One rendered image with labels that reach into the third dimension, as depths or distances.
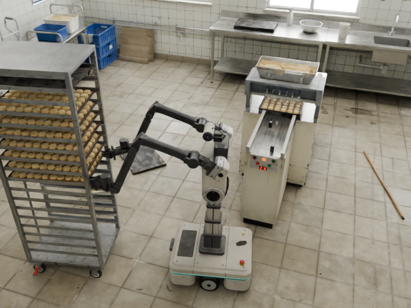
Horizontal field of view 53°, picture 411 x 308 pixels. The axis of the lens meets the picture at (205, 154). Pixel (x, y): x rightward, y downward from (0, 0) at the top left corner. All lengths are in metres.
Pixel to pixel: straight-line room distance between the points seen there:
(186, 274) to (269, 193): 1.03
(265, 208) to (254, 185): 0.26
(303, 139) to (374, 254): 1.23
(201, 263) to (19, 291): 1.48
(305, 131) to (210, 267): 1.66
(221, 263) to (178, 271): 0.35
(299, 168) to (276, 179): 0.77
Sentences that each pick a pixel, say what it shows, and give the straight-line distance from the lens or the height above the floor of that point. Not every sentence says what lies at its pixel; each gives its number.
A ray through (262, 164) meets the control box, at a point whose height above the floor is 0.76.
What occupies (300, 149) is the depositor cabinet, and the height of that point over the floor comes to 0.52.
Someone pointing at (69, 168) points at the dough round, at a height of 1.06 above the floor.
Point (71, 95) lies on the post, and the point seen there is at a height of 1.67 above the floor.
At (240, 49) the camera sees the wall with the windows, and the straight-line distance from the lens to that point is 7.27.
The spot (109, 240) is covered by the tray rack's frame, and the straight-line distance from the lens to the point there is 3.76.
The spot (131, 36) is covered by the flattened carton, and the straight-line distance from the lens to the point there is 7.74.
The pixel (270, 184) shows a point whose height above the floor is 0.54.
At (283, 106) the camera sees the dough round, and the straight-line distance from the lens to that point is 4.16.
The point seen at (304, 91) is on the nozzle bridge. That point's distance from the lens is 4.06.
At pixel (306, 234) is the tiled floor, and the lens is 4.07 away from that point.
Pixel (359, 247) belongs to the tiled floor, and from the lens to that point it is 4.10.
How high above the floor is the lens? 2.78
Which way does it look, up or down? 34 degrees down
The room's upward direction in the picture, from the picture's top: 1 degrees clockwise
